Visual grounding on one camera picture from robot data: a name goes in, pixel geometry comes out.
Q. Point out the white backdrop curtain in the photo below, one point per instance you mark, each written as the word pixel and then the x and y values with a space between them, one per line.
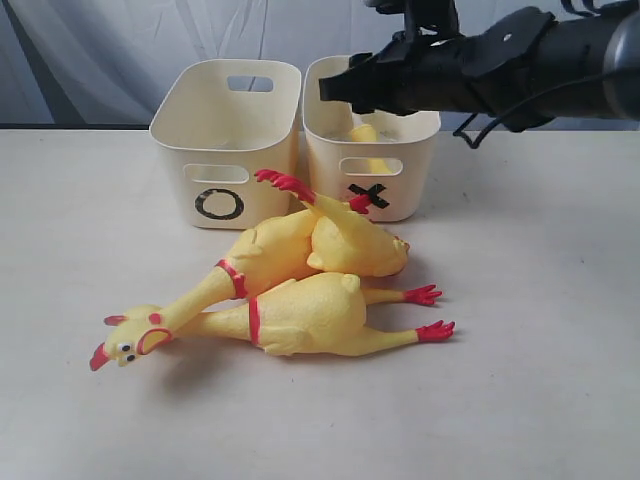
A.
pixel 80 63

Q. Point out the cream bin marked X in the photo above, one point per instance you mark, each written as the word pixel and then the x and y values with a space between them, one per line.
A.
pixel 384 156

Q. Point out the yellow rubber chicken with face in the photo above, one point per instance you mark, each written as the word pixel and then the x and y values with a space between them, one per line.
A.
pixel 263 256

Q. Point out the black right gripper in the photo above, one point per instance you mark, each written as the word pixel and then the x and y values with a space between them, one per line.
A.
pixel 420 69

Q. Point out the yellow rubber chicken front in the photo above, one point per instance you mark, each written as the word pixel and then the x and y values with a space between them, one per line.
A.
pixel 324 313

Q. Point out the headless chicken with white tube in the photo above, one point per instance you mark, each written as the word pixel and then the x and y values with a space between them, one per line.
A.
pixel 362 132

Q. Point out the headless yellow rubber chicken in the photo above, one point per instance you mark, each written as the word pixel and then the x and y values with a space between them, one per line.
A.
pixel 345 240

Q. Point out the cream bin marked O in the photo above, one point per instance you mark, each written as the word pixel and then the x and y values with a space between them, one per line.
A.
pixel 221 122

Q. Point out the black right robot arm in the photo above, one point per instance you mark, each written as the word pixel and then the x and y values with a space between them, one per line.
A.
pixel 524 71

